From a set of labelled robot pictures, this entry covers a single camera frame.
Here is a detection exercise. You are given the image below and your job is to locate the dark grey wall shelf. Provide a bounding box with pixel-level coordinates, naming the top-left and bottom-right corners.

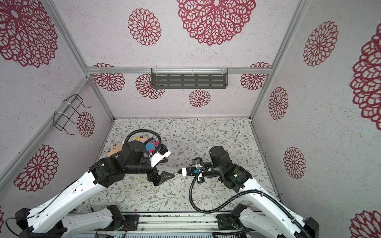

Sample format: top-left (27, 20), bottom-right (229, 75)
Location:
top-left (151, 68), bottom-right (229, 89)

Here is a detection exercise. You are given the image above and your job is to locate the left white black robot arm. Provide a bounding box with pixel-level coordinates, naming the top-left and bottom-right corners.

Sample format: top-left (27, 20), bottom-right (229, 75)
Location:
top-left (15, 140), bottom-right (174, 238)

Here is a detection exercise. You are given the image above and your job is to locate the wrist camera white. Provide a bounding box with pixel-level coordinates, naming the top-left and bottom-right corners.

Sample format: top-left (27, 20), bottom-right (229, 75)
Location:
top-left (178, 166), bottom-right (204, 177)
top-left (150, 144), bottom-right (172, 168)

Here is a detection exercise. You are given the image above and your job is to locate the yellow head pink plush doll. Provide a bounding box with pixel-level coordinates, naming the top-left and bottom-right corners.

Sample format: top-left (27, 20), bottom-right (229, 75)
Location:
top-left (135, 135), bottom-right (159, 154)

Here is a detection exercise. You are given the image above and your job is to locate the black wire wall rack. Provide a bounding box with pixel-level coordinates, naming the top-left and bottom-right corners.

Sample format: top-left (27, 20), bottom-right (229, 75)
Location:
top-left (52, 94), bottom-right (91, 135)

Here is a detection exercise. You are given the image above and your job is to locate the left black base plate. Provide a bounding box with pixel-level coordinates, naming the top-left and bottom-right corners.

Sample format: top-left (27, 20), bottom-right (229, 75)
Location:
top-left (96, 214), bottom-right (140, 231)

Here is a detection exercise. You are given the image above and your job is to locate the beige striped plush doll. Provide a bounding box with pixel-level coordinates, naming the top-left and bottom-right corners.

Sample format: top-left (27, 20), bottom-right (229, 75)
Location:
top-left (106, 143), bottom-right (124, 158)

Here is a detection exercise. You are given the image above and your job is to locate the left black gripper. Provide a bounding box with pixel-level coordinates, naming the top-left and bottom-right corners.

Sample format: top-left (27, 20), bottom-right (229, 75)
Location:
top-left (126, 154), bottom-right (176, 185)

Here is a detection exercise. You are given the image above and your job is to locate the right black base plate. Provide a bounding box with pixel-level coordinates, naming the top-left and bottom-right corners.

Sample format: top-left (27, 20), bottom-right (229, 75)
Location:
top-left (216, 214), bottom-right (243, 231)

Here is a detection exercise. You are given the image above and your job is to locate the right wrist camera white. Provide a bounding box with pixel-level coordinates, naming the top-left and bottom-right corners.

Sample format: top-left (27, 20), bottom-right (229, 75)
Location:
top-left (178, 166), bottom-right (204, 177)

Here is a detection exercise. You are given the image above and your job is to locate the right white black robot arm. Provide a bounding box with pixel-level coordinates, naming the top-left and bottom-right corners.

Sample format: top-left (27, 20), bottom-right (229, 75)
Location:
top-left (179, 146), bottom-right (319, 238)

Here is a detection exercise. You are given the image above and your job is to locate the right black corrugated cable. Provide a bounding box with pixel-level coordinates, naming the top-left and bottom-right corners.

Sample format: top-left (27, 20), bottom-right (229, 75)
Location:
top-left (188, 172), bottom-right (312, 238)

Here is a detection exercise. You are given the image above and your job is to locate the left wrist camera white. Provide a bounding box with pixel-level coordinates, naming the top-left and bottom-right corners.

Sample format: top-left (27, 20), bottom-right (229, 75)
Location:
top-left (150, 144), bottom-right (172, 168)

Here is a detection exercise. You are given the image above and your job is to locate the black corrugated cable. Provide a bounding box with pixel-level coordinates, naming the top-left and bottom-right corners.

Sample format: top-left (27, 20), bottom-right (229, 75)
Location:
top-left (188, 172), bottom-right (312, 238)
top-left (123, 129), bottom-right (162, 155)

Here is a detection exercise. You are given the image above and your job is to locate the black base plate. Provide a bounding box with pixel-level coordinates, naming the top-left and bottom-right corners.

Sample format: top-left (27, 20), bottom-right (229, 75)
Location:
top-left (96, 214), bottom-right (140, 231)
top-left (216, 214), bottom-right (243, 231)

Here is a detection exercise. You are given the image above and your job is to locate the left black corrugated cable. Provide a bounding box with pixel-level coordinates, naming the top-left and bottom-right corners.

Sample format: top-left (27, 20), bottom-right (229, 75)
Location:
top-left (123, 129), bottom-right (162, 155)

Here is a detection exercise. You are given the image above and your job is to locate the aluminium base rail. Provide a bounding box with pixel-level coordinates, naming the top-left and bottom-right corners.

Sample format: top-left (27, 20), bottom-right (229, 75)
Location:
top-left (64, 212), bottom-right (263, 238)

